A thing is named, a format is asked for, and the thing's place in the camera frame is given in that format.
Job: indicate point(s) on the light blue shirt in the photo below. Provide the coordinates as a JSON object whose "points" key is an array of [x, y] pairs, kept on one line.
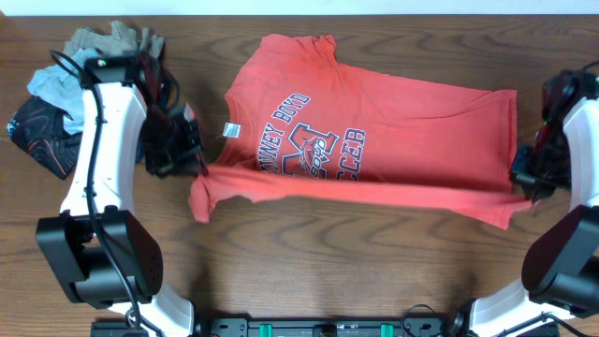
{"points": [[62, 90]]}

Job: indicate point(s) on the black orange patterned garment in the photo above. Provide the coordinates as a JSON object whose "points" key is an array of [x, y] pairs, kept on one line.
{"points": [[37, 128]]}

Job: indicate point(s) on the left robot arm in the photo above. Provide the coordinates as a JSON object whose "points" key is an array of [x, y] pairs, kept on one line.
{"points": [[98, 251]]}

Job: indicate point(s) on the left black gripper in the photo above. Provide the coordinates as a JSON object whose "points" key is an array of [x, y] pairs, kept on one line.
{"points": [[188, 163]]}

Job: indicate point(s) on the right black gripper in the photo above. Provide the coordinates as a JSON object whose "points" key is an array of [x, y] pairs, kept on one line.
{"points": [[520, 175]]}

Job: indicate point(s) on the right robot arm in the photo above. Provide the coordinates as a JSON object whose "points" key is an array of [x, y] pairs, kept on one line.
{"points": [[559, 276]]}

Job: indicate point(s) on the beige garment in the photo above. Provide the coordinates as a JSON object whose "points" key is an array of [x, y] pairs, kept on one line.
{"points": [[121, 41]]}

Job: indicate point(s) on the red printed t-shirt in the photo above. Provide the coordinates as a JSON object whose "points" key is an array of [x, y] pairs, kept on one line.
{"points": [[303, 124]]}

